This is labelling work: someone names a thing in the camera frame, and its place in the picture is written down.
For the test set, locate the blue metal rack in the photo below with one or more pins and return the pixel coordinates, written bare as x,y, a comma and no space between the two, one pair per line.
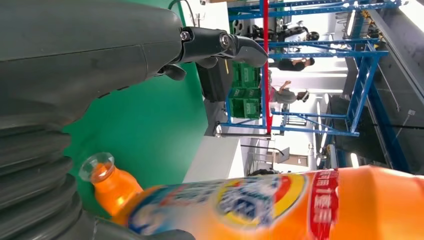
362,82

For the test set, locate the silver metal stand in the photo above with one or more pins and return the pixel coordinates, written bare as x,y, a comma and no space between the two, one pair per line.
245,136

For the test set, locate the white table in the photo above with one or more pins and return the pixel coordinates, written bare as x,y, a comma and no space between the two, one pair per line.
215,159

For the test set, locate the person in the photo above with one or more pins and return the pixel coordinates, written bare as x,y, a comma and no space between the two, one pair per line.
291,65
285,96

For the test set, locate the red pole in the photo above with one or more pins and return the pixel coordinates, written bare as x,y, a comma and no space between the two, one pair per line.
266,33

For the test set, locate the black white robot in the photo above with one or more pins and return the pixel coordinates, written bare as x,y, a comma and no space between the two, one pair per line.
291,33

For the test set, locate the green plastic crate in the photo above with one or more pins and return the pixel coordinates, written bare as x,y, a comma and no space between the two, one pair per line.
246,75
245,106

